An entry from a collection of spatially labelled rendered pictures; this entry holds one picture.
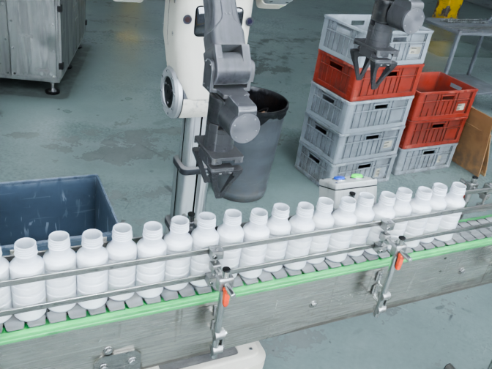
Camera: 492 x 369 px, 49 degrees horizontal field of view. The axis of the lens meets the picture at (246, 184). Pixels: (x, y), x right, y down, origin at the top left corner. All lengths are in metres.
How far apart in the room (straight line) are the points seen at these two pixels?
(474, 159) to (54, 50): 3.43
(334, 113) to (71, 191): 2.25
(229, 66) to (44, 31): 3.78
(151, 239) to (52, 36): 3.70
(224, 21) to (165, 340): 0.68
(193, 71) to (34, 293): 0.81
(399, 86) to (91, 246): 2.97
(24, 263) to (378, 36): 0.89
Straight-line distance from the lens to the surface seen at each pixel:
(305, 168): 3.92
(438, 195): 1.49
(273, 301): 1.30
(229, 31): 0.99
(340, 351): 2.60
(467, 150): 4.68
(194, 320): 1.23
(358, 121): 3.63
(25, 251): 1.05
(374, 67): 1.31
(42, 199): 1.72
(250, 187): 3.40
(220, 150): 1.03
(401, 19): 1.26
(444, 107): 4.29
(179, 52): 1.60
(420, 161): 4.39
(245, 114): 0.93
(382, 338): 2.74
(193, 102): 1.65
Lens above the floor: 1.78
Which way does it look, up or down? 29 degrees down
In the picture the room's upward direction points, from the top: 9 degrees clockwise
